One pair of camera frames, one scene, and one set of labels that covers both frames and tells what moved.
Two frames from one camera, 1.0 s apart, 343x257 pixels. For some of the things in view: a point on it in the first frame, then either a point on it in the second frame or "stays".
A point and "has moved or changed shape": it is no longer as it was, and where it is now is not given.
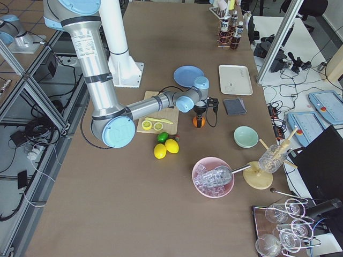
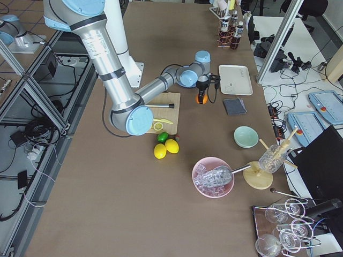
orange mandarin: (195, 121) has moved or changed shape
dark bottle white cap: (235, 42) stays
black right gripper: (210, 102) to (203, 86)
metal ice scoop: (219, 176) stays
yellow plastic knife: (163, 120) stays
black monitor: (319, 165) stays
